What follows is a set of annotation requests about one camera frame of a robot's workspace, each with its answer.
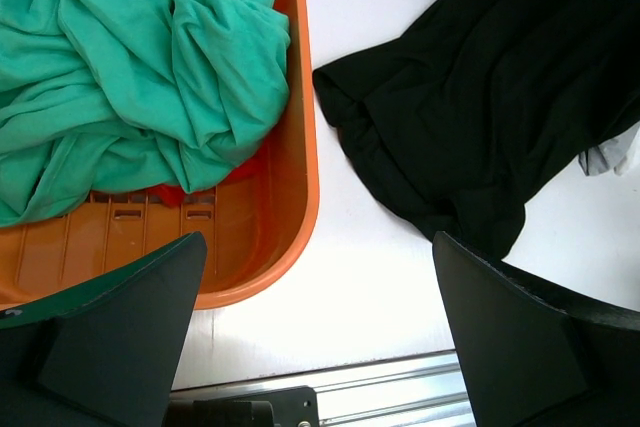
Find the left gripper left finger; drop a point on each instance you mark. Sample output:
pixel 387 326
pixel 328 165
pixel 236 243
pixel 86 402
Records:
pixel 103 352

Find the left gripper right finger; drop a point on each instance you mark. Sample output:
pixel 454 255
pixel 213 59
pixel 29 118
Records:
pixel 534 353

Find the red tank top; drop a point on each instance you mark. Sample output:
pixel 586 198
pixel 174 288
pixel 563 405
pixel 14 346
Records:
pixel 174 196

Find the black tank top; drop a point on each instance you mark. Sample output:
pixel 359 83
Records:
pixel 456 124

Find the green tank top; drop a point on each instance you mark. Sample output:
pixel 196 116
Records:
pixel 115 96

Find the grey tank top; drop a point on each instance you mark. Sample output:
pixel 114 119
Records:
pixel 619 154

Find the orange plastic basket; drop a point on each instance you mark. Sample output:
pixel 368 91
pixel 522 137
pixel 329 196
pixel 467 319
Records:
pixel 256 222

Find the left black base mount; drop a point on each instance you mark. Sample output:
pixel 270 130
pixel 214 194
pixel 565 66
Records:
pixel 291 407

